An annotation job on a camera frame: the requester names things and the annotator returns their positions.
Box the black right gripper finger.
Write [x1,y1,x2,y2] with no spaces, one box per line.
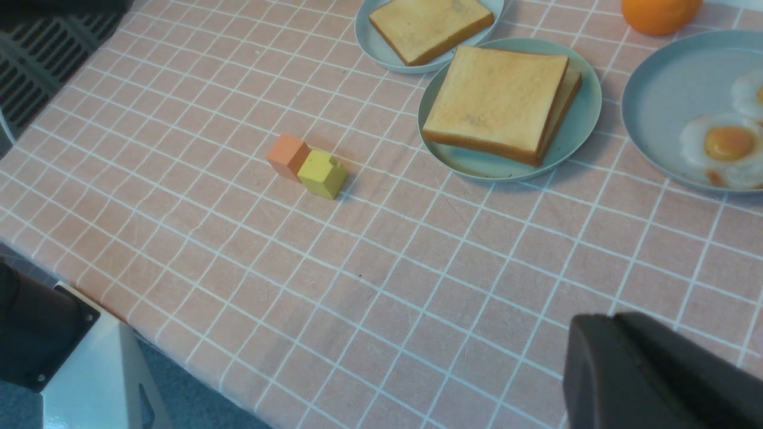
[562,312,762,428]

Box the toast slice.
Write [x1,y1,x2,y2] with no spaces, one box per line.
[368,1,497,66]
[423,71,583,167]
[422,45,570,167]

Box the grey left robot base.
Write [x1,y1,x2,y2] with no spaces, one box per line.
[1,1,133,154]

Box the front fried egg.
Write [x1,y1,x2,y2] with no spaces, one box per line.
[679,113,762,190]

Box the fried egg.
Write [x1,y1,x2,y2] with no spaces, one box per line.
[730,70,762,125]
[679,113,762,190]

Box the teal center plate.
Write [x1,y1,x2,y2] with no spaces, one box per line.
[422,38,603,182]

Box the grey-blue egg plate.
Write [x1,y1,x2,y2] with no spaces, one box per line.
[622,30,762,194]

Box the back fried egg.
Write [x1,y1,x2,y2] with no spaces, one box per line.
[730,70,762,125]

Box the orange fruit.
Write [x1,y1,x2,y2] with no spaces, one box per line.
[621,0,703,36]

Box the yellow cube block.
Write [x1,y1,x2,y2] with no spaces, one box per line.
[297,150,349,199]

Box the orange cube block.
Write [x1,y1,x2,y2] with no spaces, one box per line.
[266,134,311,183]

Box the grey-blue bread plate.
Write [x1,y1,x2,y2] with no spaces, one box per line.
[355,1,511,75]

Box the pink checkered tablecloth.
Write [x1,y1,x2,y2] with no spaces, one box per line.
[1,1,761,428]

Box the white metal stand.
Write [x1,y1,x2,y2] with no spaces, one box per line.
[1,263,173,428]

